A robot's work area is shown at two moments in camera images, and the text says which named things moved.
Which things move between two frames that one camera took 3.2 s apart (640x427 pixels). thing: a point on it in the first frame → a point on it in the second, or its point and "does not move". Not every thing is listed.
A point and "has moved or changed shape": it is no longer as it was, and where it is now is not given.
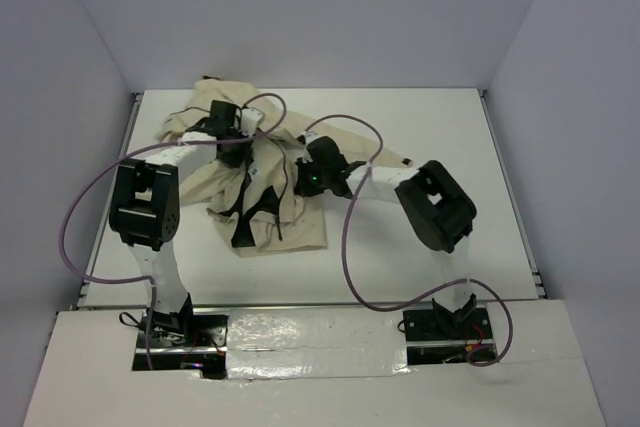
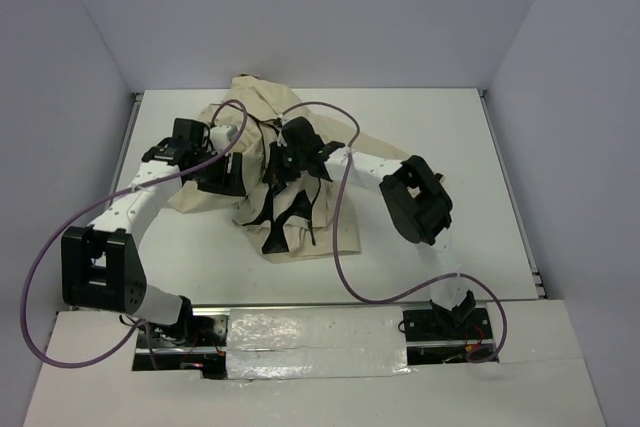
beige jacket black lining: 267,174 has moved or changed shape
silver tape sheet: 315,342 does not move
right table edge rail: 540,289 does not move
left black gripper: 237,160 → 229,184
